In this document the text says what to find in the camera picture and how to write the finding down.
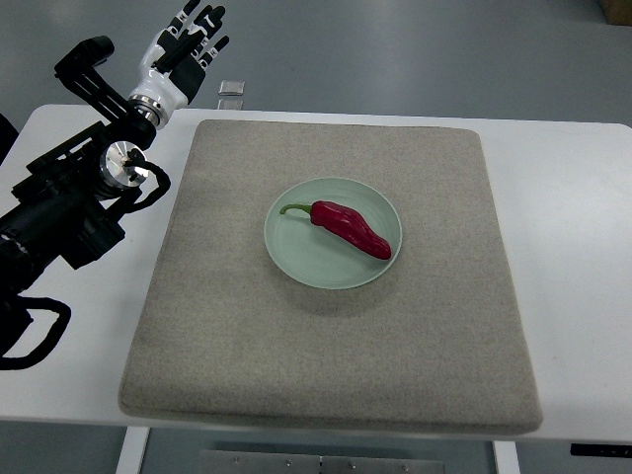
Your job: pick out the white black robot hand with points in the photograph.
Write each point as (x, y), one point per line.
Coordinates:
(174, 66)

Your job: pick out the red pepper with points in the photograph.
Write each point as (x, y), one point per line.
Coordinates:
(347, 224)

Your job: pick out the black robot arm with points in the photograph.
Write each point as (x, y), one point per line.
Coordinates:
(69, 205)

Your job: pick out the metal floor plate lower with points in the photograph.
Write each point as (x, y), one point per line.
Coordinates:
(230, 104)

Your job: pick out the light green plate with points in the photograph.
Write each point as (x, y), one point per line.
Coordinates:
(316, 256)

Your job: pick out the white table leg left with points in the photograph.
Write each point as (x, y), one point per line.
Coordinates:
(132, 450)

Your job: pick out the white table leg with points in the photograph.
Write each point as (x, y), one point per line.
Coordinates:
(132, 450)
(506, 459)

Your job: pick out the beige fabric mat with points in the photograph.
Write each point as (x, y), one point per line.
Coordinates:
(433, 345)

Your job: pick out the cardboard box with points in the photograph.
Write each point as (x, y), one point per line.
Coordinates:
(617, 12)

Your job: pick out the white table leg right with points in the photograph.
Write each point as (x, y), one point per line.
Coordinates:
(506, 459)

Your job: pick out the black table control panel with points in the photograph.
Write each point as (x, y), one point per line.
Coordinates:
(601, 450)

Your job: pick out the metal table base plate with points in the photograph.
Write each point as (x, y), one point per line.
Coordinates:
(224, 461)

